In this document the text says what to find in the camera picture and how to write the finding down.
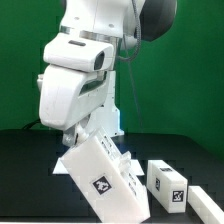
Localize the white bar piece right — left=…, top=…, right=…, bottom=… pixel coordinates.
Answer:
left=188, top=186, right=224, bottom=224

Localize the white marker sheet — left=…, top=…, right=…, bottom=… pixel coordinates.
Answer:
left=53, top=159, right=144, bottom=176

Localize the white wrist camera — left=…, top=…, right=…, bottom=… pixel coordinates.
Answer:
left=43, top=33, right=114, bottom=73

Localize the grey corrugated cable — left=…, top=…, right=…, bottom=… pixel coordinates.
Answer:
left=116, top=0, right=143, bottom=63

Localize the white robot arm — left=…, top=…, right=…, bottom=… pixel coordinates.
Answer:
left=37, top=0, right=177, bottom=147

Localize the white cabinet box body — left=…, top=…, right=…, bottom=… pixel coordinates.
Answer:
left=61, top=129, right=150, bottom=224

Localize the white cabinet block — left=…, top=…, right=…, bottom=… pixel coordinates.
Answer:
left=147, top=160, right=188, bottom=213

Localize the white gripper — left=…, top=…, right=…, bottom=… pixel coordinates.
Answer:
left=39, top=65, right=109, bottom=146

